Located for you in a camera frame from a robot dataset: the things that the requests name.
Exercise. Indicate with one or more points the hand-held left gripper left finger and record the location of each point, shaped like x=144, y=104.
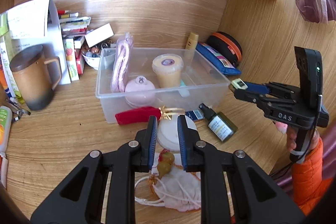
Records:
x=152, y=140

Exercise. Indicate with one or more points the black case with orange zip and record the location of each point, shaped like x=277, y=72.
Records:
x=225, y=43

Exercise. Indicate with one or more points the red slim box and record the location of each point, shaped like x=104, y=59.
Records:
x=80, y=64

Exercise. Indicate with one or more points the blue staple box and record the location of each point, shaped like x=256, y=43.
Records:
x=195, y=115

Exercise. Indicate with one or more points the silver black pen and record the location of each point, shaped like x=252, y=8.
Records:
x=18, y=109

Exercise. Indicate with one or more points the small beige bottle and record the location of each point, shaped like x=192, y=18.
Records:
x=193, y=40

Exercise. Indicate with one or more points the pile of glass beads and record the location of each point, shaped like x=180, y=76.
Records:
x=92, y=52

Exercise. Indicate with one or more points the white patterned bowl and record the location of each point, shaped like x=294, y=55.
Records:
x=90, y=62

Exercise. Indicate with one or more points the person's right hand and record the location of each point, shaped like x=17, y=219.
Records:
x=290, y=140

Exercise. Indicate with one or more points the brown ceramic mug with lid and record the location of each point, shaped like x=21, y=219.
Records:
x=31, y=82

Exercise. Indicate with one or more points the white folded cardboard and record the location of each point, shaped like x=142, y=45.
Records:
x=55, y=29

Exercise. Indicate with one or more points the handwritten cream paper sheet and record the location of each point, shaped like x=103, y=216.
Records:
x=29, y=19

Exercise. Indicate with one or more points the fruit-print box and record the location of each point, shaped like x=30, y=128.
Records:
x=71, y=61

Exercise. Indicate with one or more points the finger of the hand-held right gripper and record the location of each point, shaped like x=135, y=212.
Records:
x=253, y=86
x=244, y=96

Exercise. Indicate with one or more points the pale teal small tube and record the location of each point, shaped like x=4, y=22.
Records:
x=184, y=91

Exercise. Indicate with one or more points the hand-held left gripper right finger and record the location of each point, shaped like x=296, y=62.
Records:
x=182, y=140

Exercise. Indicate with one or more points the pink round mini fan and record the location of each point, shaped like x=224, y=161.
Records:
x=139, y=90

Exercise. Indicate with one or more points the white round jar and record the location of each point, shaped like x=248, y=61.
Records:
x=169, y=134

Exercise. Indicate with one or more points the person's right forearm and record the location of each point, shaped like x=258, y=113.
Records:
x=309, y=182

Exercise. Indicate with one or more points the wooden desktop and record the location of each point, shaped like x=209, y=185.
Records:
x=65, y=140

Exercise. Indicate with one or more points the white bottle with orange label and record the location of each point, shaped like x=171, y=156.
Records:
x=5, y=129

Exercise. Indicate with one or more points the blue fabric pouch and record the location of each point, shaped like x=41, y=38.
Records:
x=210, y=56

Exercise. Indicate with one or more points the white red-capped tube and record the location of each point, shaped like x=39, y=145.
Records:
x=3, y=169

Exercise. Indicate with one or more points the stack of small packets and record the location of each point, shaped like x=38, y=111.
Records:
x=73, y=27

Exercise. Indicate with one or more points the clear plastic storage box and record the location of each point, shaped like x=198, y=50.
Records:
x=210, y=87

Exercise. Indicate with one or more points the cream plastic tub with lid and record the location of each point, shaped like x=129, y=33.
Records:
x=168, y=74

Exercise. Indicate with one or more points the dark green spray bottle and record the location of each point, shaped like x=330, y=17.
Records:
x=220, y=125

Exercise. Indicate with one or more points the yellow gourd charm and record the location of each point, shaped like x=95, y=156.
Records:
x=166, y=158

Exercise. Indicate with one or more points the yellow-green spray bottle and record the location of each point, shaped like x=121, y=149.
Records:
x=3, y=26

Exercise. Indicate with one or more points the red velvet pouch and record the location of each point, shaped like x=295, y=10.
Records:
x=136, y=115

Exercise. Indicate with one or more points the small white box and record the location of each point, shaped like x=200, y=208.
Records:
x=98, y=35

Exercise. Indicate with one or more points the cream mahjong tile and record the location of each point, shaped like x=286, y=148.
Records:
x=239, y=83

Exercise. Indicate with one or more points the white tube with green print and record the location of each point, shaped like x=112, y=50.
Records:
x=6, y=56

